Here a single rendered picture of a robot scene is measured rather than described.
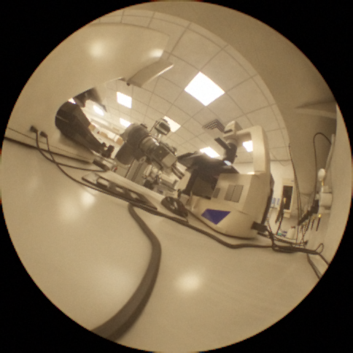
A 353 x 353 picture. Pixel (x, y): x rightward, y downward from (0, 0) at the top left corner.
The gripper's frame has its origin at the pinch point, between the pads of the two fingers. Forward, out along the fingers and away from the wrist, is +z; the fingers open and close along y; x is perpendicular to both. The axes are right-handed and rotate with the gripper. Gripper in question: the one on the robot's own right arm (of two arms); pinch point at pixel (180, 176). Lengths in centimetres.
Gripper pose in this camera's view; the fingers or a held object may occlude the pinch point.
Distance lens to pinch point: 38.4
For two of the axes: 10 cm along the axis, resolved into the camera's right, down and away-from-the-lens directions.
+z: 7.2, 6.9, -0.6
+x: 6.9, -7.1, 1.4
